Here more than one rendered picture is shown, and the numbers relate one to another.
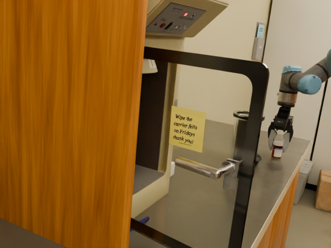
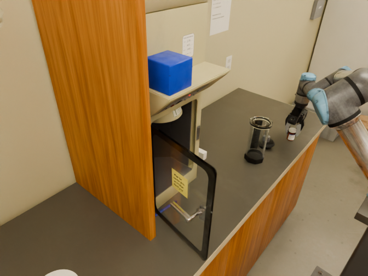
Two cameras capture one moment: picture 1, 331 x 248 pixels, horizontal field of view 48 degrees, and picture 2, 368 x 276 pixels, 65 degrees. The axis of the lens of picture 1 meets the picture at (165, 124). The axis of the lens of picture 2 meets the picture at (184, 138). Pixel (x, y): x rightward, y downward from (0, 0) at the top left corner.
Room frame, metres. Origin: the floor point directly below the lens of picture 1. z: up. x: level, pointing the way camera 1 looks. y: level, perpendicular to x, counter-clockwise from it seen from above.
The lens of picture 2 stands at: (0.02, -0.20, 1.87)
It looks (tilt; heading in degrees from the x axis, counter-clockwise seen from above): 34 degrees down; 13
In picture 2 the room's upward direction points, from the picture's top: 2 degrees clockwise
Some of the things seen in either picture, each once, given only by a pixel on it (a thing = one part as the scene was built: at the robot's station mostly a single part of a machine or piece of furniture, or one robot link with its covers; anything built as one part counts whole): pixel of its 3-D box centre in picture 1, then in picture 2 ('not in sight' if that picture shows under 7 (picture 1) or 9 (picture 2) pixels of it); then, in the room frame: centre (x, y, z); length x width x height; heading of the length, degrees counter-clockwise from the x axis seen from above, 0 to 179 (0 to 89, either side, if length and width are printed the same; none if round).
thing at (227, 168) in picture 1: (203, 166); (185, 209); (0.62, -0.07, 1.20); 0.10 x 0.05 x 0.03; 54
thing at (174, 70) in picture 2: not in sight; (168, 72); (0.81, 0.03, 1.56); 0.10 x 0.10 x 0.09; 64
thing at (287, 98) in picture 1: (286, 97); (302, 97); (1.55, -0.49, 1.20); 0.08 x 0.08 x 0.05
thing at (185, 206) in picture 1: (179, 156); (177, 194); (0.69, -0.03, 1.19); 0.30 x 0.01 x 0.40; 54
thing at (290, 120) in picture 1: (283, 116); (299, 110); (1.55, -0.50, 1.12); 0.09 x 0.08 x 0.12; 156
